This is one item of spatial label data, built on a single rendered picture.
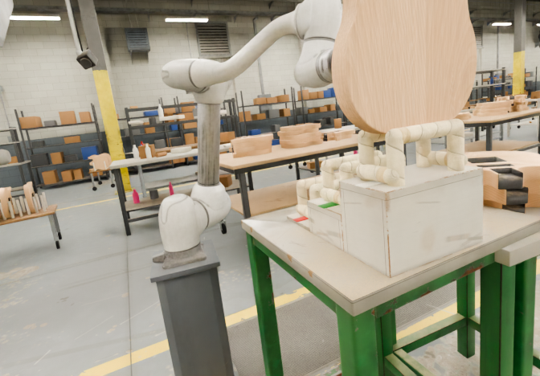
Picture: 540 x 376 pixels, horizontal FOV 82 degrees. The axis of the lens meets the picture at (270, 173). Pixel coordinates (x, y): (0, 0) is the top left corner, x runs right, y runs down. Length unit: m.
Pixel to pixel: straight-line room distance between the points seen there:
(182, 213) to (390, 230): 0.91
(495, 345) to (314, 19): 1.00
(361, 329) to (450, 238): 0.27
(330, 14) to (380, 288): 0.73
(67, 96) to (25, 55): 1.47
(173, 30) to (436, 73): 11.71
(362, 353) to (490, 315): 0.47
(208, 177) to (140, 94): 10.33
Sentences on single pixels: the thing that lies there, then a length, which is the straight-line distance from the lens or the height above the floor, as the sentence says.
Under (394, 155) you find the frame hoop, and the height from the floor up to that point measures 1.16.
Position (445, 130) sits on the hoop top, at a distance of 0.72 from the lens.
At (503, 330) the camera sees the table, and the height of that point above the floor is 0.65.
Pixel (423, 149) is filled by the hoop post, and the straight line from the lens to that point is 0.81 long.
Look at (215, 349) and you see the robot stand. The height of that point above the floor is 0.30.
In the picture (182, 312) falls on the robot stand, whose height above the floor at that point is 0.51.
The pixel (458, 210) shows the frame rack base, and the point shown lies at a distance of 0.77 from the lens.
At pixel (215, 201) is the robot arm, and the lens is 1.47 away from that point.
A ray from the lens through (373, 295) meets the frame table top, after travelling 0.63.
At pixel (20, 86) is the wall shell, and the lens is 11.99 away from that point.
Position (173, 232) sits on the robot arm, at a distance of 1.36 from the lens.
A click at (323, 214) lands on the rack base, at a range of 0.81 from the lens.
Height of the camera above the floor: 1.26
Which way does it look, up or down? 10 degrees down
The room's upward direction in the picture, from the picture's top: 7 degrees counter-clockwise
